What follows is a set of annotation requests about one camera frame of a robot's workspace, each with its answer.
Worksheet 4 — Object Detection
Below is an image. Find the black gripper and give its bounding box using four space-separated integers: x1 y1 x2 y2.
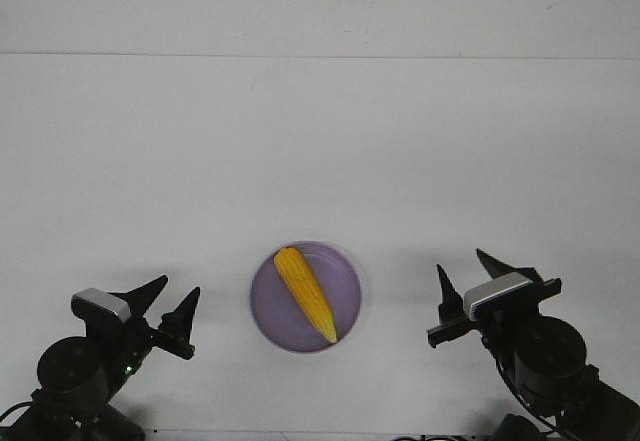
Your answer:
427 248 562 347
85 275 201 376

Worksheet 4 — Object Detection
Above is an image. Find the purple round plate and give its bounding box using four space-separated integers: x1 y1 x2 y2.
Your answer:
249 241 362 353

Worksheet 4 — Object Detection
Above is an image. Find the yellow corn cob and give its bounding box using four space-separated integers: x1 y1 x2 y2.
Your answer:
274 246 338 344

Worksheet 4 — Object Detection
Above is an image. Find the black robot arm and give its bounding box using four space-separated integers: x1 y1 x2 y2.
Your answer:
427 250 639 440
1 275 201 440

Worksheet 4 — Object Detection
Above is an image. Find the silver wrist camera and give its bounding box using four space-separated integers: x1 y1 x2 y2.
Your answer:
71 288 132 323
463 272 533 321

